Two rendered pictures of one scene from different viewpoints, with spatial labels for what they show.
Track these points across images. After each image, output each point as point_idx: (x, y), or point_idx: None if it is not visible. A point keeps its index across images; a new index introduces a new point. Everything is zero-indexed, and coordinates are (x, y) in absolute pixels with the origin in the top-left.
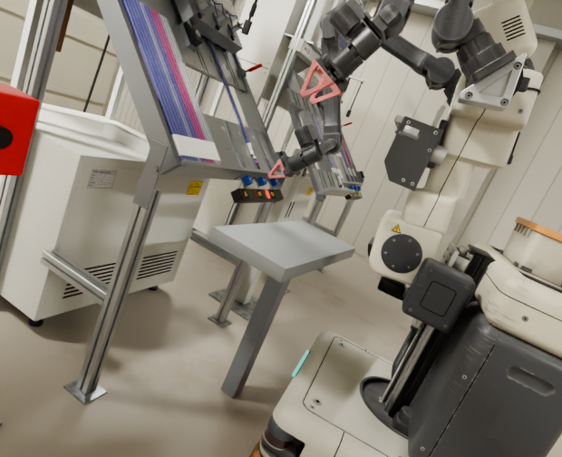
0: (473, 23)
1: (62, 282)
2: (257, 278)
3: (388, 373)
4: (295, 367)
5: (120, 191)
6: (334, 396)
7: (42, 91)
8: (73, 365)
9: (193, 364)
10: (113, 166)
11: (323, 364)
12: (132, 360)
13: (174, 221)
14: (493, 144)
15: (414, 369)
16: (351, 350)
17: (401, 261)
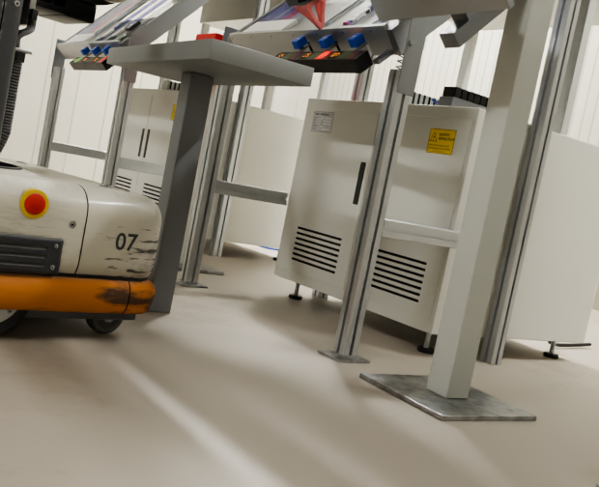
0: None
1: (292, 237)
2: (457, 325)
3: (11, 171)
4: (188, 355)
5: (338, 137)
6: (17, 163)
7: (360, 74)
8: (224, 290)
9: (218, 314)
10: (332, 107)
11: (73, 176)
12: (230, 301)
13: (412, 198)
14: None
15: None
16: (87, 184)
17: None
